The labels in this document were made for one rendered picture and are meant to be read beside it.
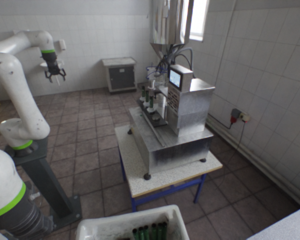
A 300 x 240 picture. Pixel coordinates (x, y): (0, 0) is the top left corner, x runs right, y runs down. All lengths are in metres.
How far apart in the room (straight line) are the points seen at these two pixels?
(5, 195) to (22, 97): 0.70
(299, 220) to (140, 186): 0.95
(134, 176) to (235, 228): 1.22
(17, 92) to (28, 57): 3.77
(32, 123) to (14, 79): 0.26
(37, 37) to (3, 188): 1.10
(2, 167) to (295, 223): 1.33
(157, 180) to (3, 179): 0.91
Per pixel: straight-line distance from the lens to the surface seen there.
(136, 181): 1.15
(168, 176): 1.18
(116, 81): 4.08
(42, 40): 1.37
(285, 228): 1.26
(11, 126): 1.24
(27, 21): 4.68
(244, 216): 2.10
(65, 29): 4.55
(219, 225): 1.95
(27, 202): 0.50
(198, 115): 1.04
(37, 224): 0.58
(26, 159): 1.33
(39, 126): 1.14
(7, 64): 1.02
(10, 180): 0.44
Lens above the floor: 1.70
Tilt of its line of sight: 34 degrees down
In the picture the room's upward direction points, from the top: straight up
